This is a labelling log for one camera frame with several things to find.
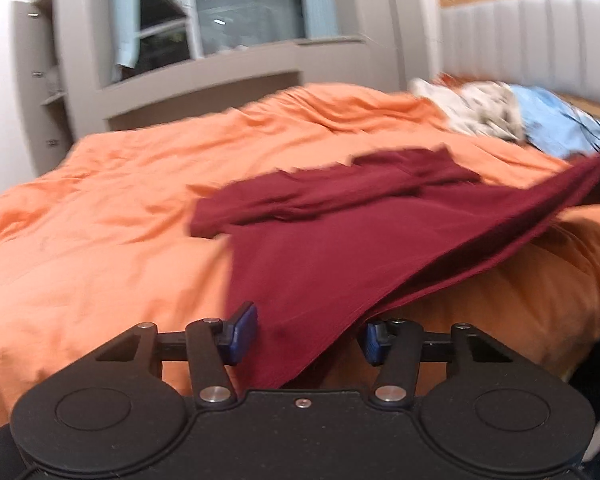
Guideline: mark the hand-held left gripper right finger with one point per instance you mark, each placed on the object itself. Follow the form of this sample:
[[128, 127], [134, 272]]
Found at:
[[372, 342]]

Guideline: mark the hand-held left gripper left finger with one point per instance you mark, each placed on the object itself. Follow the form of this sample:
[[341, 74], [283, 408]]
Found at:
[[242, 332]]

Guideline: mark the dark red long-sleeved shirt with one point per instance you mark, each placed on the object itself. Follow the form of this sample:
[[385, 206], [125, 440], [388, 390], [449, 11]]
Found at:
[[330, 270]]

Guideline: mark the light blue garment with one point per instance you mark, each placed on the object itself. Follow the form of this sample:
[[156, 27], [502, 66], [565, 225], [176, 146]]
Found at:
[[550, 120]]

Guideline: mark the beige crumpled garment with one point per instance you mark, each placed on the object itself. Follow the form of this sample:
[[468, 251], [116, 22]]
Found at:
[[475, 105]]

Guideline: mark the grey padded wooden headboard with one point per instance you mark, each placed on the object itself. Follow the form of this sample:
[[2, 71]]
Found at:
[[530, 35]]

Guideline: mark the orange duvet bed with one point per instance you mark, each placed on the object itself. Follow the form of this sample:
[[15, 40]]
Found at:
[[80, 210]]

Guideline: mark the grey built-in wardrobe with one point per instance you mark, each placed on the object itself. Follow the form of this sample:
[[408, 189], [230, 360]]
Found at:
[[370, 0]]

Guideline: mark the window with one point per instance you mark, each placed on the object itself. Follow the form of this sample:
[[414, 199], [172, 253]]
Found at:
[[250, 10]]

